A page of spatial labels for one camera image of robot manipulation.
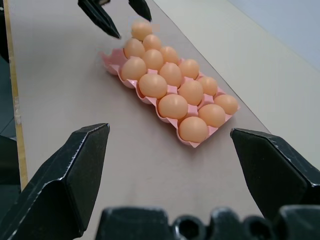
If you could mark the pink plastic egg tray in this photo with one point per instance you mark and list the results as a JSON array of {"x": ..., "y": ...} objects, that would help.
[{"x": 117, "y": 63}]

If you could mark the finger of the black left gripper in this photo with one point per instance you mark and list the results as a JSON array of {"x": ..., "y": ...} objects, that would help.
[
  {"x": 100, "y": 16},
  {"x": 141, "y": 7}
]

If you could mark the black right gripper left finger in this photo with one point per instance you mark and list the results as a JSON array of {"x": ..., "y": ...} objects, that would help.
[{"x": 57, "y": 190}]

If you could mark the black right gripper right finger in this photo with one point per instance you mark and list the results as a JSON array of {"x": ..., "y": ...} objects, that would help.
[{"x": 275, "y": 170}]

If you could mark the brown egg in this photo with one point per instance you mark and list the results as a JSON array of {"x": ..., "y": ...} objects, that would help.
[
  {"x": 133, "y": 48},
  {"x": 153, "y": 42},
  {"x": 170, "y": 74},
  {"x": 141, "y": 30},
  {"x": 191, "y": 92},
  {"x": 226, "y": 104},
  {"x": 189, "y": 68},
  {"x": 193, "y": 129},
  {"x": 173, "y": 106},
  {"x": 208, "y": 85},
  {"x": 212, "y": 115},
  {"x": 152, "y": 85},
  {"x": 153, "y": 59},
  {"x": 133, "y": 69},
  {"x": 170, "y": 55}
]

